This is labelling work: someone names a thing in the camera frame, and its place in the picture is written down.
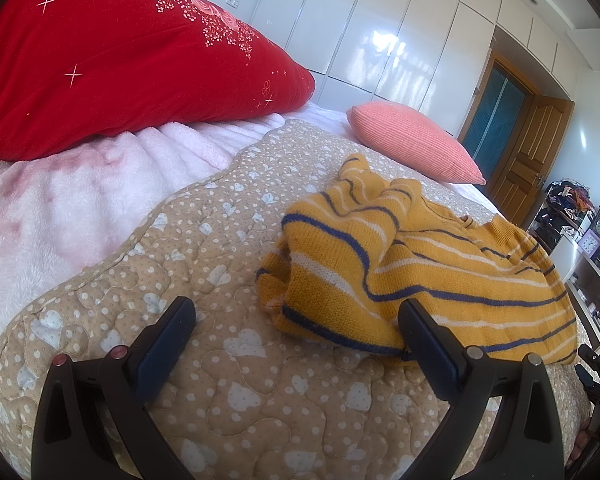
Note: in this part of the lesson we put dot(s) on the pink fleece blanket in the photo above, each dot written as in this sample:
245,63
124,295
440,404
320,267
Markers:
55,220

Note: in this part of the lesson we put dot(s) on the wooden door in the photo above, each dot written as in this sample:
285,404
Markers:
525,160

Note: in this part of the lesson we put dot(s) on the beige heart-print quilt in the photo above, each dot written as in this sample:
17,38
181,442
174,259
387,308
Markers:
230,360

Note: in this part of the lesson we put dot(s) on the pink ribbed cushion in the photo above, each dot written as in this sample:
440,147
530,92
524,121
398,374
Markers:
410,135

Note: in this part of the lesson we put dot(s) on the person's right hand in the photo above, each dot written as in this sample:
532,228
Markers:
582,442

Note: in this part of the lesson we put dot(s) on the purple square clock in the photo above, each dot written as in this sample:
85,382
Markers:
590,243

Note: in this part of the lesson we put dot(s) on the white glossy wardrobe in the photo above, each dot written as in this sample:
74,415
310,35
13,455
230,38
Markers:
380,25

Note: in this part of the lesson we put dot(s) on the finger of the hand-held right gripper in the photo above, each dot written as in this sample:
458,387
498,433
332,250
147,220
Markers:
587,372

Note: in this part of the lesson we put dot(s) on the pile of colourful clothes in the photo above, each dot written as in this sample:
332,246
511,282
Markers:
567,197

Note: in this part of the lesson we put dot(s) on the yellow striped knit sweater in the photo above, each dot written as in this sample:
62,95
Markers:
430,270

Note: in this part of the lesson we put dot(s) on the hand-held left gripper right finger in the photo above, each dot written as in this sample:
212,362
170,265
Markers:
430,355

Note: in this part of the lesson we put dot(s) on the red embroidered pillow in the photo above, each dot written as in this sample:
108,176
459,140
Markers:
120,60

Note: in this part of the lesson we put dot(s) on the white cabinet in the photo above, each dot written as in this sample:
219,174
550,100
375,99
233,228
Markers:
567,257

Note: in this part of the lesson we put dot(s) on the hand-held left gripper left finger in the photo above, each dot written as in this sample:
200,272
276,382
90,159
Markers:
164,357

